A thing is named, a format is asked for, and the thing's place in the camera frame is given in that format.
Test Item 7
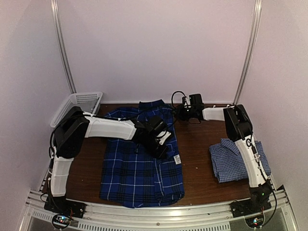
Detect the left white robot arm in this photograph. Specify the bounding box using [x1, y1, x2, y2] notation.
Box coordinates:
[49, 106, 171, 214]

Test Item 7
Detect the grey folded shirt in basket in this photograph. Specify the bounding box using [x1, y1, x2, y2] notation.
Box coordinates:
[80, 101, 100, 114]

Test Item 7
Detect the aluminium corner post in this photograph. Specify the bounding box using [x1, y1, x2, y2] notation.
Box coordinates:
[233, 0, 262, 104]
[51, 0, 77, 94]

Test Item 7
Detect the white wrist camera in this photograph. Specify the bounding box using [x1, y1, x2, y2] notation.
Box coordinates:
[155, 130, 172, 145]
[182, 96, 191, 107]

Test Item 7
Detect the dark blue plaid shirt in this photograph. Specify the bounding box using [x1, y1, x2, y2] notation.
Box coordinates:
[99, 100, 185, 208]

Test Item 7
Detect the white plastic mesh basket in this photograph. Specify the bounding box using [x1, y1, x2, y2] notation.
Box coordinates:
[50, 91, 103, 128]

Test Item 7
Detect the left circuit board with leds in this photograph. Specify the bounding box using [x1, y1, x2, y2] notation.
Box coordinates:
[51, 214, 72, 229]

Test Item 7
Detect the aluminium corner post left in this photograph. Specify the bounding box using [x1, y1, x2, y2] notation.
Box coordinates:
[51, 0, 77, 94]

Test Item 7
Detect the aluminium corner post right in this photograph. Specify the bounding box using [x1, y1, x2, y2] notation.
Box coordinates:
[233, 0, 262, 104]

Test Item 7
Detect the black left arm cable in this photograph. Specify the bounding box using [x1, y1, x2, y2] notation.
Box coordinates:
[103, 105, 159, 123]

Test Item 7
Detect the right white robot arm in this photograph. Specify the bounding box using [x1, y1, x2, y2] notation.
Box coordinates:
[171, 94, 273, 213]

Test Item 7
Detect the circuit board with leds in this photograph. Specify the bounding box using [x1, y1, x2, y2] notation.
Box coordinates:
[51, 214, 72, 229]
[245, 215, 265, 229]

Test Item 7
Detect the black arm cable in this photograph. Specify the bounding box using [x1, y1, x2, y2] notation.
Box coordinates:
[103, 105, 159, 123]
[171, 90, 190, 109]

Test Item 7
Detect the aluminium front rail frame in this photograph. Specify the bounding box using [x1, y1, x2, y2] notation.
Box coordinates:
[17, 190, 299, 231]

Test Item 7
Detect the folded blue gingham shirt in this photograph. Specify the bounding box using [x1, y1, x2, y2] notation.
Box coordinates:
[208, 138, 272, 184]

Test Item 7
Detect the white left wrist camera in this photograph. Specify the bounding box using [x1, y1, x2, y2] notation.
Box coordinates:
[155, 130, 172, 145]

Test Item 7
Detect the right circuit board with leds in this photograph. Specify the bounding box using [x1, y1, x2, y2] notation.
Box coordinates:
[245, 215, 265, 229]

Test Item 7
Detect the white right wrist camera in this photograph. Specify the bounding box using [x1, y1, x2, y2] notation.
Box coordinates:
[182, 96, 191, 107]

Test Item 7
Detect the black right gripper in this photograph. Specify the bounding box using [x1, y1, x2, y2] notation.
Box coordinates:
[171, 103, 197, 121]

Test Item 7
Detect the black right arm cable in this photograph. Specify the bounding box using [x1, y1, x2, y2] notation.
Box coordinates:
[171, 90, 190, 109]

